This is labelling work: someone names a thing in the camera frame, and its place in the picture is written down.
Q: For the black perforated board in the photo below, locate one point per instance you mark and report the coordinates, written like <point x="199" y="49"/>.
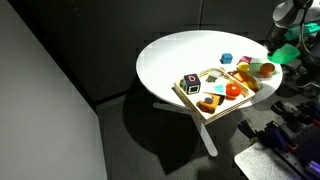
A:
<point x="305" y="160"/>

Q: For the pink block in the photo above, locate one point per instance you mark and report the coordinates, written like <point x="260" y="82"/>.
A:
<point x="245" y="59"/>

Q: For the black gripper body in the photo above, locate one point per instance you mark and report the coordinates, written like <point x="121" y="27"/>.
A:
<point x="275" y="39"/>

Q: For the dark green block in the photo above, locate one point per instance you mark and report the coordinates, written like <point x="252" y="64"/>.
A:
<point x="211" y="78"/>

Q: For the white round table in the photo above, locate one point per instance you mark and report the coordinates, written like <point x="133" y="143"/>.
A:
<point x="169" y="58"/>

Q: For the green plastic bowl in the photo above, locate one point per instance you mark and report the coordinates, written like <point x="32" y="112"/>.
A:
<point x="284" y="55"/>

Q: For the black clamp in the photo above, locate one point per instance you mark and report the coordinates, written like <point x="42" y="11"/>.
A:
<point x="244" y="127"/>

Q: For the blue cube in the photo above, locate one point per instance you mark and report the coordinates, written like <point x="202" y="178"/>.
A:
<point x="226" y="58"/>

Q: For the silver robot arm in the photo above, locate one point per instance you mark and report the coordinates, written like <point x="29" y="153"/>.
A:
<point x="287" y="14"/>

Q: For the yellow ball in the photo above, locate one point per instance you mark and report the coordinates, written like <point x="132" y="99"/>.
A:
<point x="243" y="66"/>

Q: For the red tomato toy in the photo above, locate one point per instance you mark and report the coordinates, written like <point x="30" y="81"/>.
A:
<point x="233" y="90"/>

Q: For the black letter D cube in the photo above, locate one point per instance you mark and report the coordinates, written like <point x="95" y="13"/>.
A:
<point x="191" y="83"/>

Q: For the purple clamp at right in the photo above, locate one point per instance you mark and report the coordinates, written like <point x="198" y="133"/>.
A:
<point x="311" y="108"/>

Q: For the orange ball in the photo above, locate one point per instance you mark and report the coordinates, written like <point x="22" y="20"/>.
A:
<point x="267" y="69"/>

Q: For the orange wooden block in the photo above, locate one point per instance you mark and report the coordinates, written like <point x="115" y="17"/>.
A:
<point x="209" y="103"/>

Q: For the purple clamp with orange tip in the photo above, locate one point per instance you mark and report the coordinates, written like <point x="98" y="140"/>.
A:
<point x="275" y="137"/>

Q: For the teal triangle block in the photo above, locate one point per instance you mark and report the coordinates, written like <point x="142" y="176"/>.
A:
<point x="219" y="89"/>

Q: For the yellow banana toy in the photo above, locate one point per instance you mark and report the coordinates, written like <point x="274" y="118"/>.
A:
<point x="249" y="81"/>

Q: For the wooden tray box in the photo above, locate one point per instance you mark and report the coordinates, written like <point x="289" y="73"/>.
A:
<point x="226" y="104"/>

